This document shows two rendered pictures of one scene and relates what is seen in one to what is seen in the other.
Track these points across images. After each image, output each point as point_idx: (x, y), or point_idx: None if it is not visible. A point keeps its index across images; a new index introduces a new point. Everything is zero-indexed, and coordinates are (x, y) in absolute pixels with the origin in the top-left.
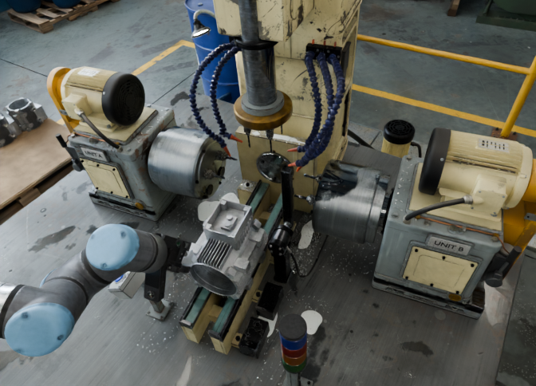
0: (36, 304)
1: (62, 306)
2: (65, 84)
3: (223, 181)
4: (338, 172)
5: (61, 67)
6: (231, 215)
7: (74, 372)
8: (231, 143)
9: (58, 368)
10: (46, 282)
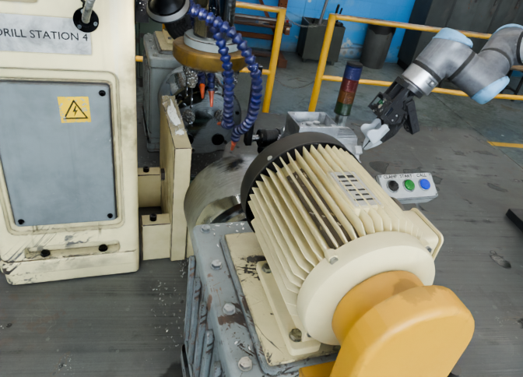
0: (510, 26)
1: (494, 32)
2: (422, 240)
3: (171, 298)
4: (205, 76)
5: (408, 304)
6: (307, 121)
7: (476, 276)
8: (57, 343)
9: (492, 290)
10: (503, 49)
